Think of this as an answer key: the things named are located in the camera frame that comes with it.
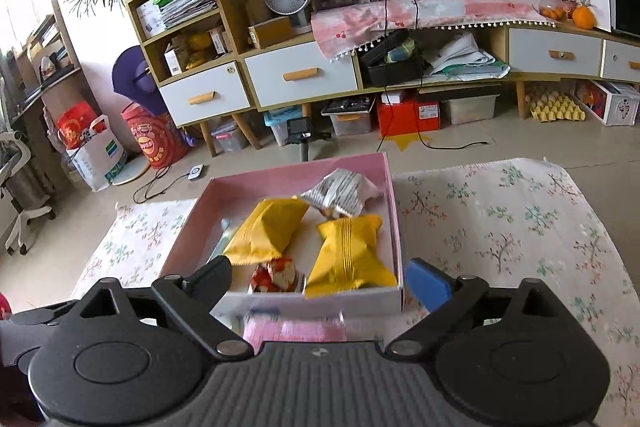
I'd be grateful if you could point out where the black case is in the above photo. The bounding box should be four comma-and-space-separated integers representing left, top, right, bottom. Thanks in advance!
357, 29, 426, 88

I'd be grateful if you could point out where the long wooden TV cabinet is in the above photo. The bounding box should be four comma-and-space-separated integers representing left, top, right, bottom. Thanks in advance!
239, 19, 640, 120

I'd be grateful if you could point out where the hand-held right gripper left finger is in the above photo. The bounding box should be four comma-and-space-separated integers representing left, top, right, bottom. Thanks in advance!
74, 254, 254, 361

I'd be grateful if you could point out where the pink tasselled cloth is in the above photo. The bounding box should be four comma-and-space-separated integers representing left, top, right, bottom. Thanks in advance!
311, 0, 558, 62

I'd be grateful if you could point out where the white appliance box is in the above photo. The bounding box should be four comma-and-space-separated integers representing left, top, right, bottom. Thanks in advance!
136, 0, 166, 38

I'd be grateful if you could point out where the pale cream snack packet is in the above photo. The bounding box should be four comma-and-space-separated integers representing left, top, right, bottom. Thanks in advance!
206, 217, 239, 264

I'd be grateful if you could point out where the red printed bucket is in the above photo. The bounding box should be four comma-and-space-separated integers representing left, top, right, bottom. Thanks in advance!
121, 102, 193, 170

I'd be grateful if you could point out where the yellow floor sticker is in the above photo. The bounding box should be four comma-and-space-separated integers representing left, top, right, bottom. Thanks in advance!
382, 133, 435, 154

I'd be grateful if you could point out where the black camera on tripod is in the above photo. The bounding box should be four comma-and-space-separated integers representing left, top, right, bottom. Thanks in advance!
285, 117, 332, 162

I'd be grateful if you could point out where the pink snack packet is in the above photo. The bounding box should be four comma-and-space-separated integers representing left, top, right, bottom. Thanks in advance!
240, 307, 348, 344

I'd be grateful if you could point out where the wooden bookshelf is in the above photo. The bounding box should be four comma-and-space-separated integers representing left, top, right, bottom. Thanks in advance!
10, 0, 101, 188

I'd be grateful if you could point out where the red gift bag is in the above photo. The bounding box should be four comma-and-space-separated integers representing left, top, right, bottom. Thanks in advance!
56, 102, 108, 152

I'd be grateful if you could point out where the white office chair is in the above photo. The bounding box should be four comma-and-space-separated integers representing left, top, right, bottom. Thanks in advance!
0, 127, 56, 258

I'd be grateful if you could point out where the small printed box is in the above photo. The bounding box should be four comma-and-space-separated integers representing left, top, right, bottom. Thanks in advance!
209, 26, 230, 55

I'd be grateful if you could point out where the white drawer wooden handle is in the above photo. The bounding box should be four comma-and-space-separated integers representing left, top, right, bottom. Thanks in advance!
507, 27, 603, 78
244, 42, 360, 108
599, 39, 640, 82

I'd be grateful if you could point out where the small white box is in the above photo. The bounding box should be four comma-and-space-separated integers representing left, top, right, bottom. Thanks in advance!
164, 43, 188, 76

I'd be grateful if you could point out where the white round base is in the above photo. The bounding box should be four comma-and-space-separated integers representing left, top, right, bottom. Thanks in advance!
112, 154, 151, 185

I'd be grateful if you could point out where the yellow egg tray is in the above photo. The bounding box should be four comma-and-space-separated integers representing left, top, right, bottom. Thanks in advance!
527, 84, 586, 124

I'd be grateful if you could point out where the red snack packet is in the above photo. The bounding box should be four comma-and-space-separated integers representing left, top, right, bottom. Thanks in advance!
251, 257, 306, 294

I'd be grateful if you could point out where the storage bin orange handle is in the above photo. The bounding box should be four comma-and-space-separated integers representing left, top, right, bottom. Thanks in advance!
321, 97, 376, 136

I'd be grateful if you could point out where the stack of papers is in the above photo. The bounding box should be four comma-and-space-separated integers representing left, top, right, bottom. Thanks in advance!
152, 0, 218, 30

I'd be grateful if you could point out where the brown cardboard box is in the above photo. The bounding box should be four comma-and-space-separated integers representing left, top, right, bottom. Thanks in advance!
248, 17, 292, 49

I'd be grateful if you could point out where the pink cardboard box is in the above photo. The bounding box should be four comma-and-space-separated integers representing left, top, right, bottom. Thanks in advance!
162, 152, 405, 320

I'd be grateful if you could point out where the large yellow snack packet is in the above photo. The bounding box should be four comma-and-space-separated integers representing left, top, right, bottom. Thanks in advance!
304, 214, 399, 299

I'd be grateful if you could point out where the floral tablecloth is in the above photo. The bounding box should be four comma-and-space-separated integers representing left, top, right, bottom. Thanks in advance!
72, 157, 640, 427

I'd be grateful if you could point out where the yellow toy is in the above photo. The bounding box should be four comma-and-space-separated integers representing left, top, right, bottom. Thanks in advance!
185, 32, 213, 70

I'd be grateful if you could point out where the glass jar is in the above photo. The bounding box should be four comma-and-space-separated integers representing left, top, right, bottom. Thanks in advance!
537, 0, 571, 22

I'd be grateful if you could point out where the white drawer with lock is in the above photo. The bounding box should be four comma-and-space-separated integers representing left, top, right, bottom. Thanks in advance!
159, 62, 252, 128

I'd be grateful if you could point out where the red storage box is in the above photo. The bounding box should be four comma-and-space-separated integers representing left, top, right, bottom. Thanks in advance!
376, 99, 443, 136

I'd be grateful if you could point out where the clear storage bin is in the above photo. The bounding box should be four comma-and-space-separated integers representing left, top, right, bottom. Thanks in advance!
210, 118, 249, 152
442, 94, 501, 125

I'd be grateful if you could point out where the small yellow snack packet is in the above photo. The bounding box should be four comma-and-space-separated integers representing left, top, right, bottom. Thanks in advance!
222, 198, 311, 266

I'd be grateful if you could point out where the white patterned carton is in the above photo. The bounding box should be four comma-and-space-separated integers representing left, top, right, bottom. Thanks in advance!
575, 79, 640, 126

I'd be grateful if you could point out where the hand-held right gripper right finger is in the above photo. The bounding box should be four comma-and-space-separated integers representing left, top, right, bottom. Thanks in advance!
384, 257, 572, 359

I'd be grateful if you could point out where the silver white snack packet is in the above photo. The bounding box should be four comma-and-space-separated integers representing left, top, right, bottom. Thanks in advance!
300, 168, 385, 218

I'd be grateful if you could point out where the white shopping bag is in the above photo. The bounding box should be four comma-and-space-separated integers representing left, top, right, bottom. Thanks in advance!
65, 114, 128, 192

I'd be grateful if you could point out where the pile of white papers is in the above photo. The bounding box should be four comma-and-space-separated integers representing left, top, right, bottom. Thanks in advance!
427, 32, 511, 80

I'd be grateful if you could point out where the blue lid storage bin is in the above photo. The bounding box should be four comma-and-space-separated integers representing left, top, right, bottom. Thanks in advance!
262, 106, 303, 146

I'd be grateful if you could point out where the orange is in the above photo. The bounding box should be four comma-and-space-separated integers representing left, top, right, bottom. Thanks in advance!
571, 5, 596, 30

